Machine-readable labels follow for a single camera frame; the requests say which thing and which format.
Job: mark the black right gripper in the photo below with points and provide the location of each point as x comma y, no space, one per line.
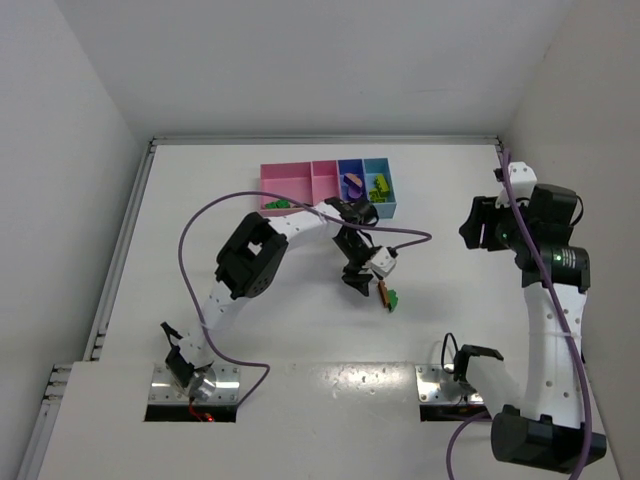
482,223

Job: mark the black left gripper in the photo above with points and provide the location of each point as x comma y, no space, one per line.
356,265

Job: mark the brown lego plate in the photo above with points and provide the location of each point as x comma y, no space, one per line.
384,294

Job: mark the purple butterfly lego brick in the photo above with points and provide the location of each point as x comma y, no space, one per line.
351,179

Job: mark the lime rounded lego brick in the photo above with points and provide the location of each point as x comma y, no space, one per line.
381,183

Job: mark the green rounded lego brick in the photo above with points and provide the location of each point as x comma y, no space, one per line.
284,203

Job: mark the purple rounded lego brick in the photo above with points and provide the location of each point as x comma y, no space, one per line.
355,193

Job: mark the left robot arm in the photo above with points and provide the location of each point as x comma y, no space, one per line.
247,265

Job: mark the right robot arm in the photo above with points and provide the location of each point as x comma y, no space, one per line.
543,425

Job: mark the pink divided container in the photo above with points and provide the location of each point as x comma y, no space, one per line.
306,182

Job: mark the light blue container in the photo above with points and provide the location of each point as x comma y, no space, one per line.
372,167

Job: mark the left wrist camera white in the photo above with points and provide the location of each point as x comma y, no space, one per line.
382,263

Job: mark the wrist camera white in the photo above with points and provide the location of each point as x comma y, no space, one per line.
522,179
382,263

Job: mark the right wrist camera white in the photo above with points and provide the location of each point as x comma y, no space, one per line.
522,179

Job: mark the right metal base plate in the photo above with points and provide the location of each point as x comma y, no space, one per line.
435,387

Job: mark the metal base plate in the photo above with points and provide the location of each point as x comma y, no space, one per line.
435,387
217,386

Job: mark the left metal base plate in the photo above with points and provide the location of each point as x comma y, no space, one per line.
217,386

